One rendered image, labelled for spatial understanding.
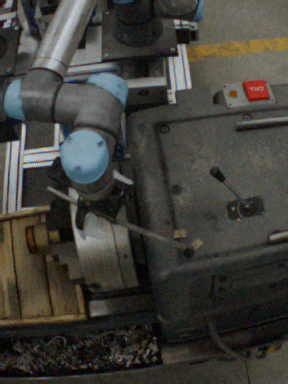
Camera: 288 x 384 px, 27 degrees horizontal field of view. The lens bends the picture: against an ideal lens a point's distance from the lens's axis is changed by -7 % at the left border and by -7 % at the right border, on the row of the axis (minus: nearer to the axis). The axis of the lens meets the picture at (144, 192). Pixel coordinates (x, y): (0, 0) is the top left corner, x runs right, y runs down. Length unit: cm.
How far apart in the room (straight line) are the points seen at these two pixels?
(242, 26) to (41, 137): 132
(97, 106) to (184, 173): 47
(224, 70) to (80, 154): 227
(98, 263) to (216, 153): 37
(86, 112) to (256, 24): 250
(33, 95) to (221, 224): 55
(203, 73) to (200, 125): 168
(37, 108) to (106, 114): 13
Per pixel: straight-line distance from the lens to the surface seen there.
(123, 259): 148
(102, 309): 177
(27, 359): 208
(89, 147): 100
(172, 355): 205
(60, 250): 159
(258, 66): 326
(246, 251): 139
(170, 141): 151
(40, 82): 110
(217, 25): 344
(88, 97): 106
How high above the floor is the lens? 255
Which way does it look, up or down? 63 degrees down
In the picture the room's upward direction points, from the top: 10 degrees counter-clockwise
